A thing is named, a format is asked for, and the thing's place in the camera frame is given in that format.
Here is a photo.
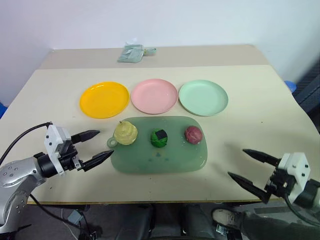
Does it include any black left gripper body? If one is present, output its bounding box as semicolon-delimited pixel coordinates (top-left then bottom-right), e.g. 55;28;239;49
57;139;85;172

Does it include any green fruit with black patch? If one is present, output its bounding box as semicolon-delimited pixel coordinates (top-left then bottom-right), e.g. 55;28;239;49
149;128;169;149

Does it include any translucent green cutting board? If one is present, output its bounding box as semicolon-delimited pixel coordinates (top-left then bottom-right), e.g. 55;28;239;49
106;115;210;175

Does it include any dark red round fruit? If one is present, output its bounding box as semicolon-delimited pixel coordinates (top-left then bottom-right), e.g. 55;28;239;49
184;125;203;145

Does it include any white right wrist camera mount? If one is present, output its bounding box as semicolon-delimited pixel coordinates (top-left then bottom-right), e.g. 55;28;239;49
277;152;312;204

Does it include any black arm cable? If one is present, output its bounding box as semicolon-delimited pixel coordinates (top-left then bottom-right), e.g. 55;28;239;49
284;194;320;225
0;121;53;165

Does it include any grey trouser leg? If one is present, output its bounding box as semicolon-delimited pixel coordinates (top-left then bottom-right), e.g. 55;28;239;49
236;209;320;240

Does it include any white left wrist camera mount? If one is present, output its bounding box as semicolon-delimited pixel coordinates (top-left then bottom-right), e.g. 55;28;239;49
43;123;73;176

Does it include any white sneaker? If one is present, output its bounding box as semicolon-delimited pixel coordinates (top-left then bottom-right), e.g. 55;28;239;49
211;208;242;227

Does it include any mint green plastic plate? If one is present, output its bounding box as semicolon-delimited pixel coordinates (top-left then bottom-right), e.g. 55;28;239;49
178;79;229;117

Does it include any pink plastic plate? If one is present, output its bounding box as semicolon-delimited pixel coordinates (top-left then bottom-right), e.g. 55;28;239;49
130;78;179;115

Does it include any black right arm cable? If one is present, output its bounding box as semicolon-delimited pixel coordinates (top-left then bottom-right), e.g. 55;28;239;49
284;194;320;225

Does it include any yellow pear fruit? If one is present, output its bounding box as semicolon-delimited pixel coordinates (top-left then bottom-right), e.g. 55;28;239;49
113;120;139;146

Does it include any yellow plastic plate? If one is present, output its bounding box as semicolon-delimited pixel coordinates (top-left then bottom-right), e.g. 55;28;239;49
79;81;130;120

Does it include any dark striped chair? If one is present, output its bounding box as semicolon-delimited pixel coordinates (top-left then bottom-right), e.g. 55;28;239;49
293;63;320;121

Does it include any green plastic packet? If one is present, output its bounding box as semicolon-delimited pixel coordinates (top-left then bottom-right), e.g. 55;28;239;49
116;42;145;64

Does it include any grey floor box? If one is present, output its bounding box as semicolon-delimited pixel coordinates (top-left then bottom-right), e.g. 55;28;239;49
67;209;84;224

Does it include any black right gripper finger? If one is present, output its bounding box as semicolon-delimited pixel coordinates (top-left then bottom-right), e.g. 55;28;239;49
226;171;272;205
242;148;283;167

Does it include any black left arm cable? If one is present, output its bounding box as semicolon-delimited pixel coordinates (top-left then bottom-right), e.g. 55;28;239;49
0;121;53;165

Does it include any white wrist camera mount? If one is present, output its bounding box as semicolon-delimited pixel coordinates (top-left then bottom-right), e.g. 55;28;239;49
43;123;73;176
277;152;312;204

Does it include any blue object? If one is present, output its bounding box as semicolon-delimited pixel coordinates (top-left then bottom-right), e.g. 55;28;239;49
0;101;10;120

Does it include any black floor cable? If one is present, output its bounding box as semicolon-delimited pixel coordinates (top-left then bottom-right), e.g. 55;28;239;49
29;194;82;230

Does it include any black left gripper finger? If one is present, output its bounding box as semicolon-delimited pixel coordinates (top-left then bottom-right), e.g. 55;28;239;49
80;150;114;173
70;129;101;145

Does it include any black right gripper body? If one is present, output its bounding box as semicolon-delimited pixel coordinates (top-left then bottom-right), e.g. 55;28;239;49
264;166;296;199

